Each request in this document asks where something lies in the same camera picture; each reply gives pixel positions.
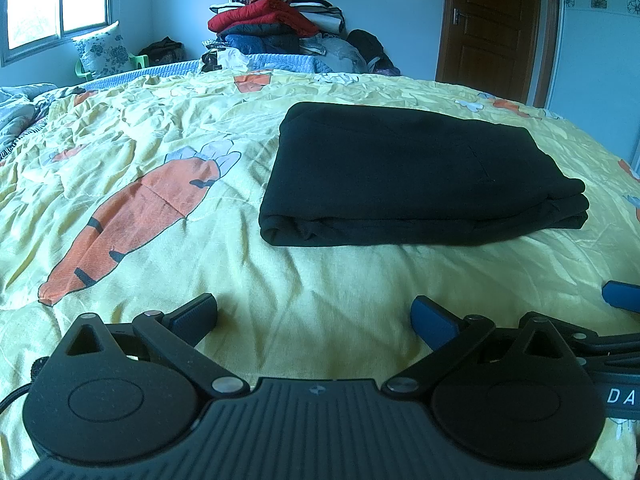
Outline window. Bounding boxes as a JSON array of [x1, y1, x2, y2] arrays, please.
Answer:
[[0, 0, 122, 68]]

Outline brown wooden door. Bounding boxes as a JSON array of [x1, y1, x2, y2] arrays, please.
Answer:
[[435, 0, 562, 109]]

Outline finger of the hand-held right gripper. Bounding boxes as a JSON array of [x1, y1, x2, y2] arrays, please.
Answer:
[[602, 280, 640, 312], [569, 329, 640, 365]]

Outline green plastic chair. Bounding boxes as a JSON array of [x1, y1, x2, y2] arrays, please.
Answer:
[[74, 52, 149, 82]]

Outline black cable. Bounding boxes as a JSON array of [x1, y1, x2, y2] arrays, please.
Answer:
[[0, 355, 51, 417]]

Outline pile of assorted clothes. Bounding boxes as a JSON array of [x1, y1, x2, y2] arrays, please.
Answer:
[[200, 0, 401, 77]]

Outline dark green bag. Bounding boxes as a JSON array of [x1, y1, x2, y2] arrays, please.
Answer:
[[138, 37, 185, 67]]

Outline navy puffer jacket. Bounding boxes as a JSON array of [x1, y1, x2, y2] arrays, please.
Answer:
[[219, 22, 302, 42]]

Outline floral white pillow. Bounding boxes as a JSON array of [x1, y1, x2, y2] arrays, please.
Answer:
[[72, 20, 132, 80]]

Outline black bag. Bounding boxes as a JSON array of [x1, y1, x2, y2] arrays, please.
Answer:
[[347, 29, 397, 74]]

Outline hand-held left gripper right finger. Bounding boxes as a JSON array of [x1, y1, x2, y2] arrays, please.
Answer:
[[381, 296, 588, 404]]

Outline blue striped quilt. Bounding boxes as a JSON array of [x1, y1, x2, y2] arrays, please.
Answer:
[[0, 82, 59, 162]]

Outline red puffer jacket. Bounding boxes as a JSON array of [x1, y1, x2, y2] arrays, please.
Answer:
[[207, 0, 314, 39]]

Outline yellow carrot printed blanket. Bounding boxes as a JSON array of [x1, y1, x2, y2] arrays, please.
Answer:
[[0, 71, 640, 480]]

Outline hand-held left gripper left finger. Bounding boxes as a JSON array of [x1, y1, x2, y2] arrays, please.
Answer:
[[59, 294, 251, 402]]

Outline light blue quilted bedspread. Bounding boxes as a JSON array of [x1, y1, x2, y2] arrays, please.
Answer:
[[82, 52, 331, 93]]

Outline black pants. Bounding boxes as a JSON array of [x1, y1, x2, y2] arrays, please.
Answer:
[[258, 101, 590, 248]]

